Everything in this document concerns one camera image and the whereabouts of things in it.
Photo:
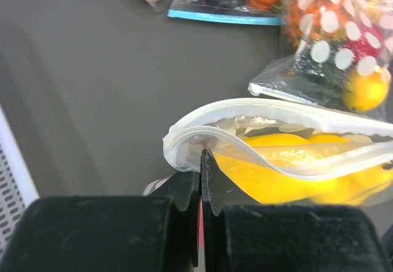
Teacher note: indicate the polka dot zip bag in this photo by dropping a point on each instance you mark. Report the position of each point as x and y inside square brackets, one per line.
[321, 42]
[351, 142]

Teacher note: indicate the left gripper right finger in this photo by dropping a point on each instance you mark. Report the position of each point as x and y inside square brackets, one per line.
[241, 234]

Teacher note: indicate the polka dot zip bag front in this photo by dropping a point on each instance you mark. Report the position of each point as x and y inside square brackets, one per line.
[351, 142]

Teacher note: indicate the yellow fake mango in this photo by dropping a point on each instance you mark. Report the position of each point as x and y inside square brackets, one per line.
[352, 189]
[266, 185]

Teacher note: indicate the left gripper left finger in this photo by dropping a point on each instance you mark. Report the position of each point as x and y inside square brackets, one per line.
[157, 232]

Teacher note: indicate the polka dot zip bag right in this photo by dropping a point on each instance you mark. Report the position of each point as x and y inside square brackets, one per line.
[321, 42]

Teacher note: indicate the yellow fake lemon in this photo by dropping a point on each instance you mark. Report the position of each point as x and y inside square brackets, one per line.
[364, 93]

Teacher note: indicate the white perforated plastic basket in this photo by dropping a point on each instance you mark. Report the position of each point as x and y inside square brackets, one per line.
[18, 190]

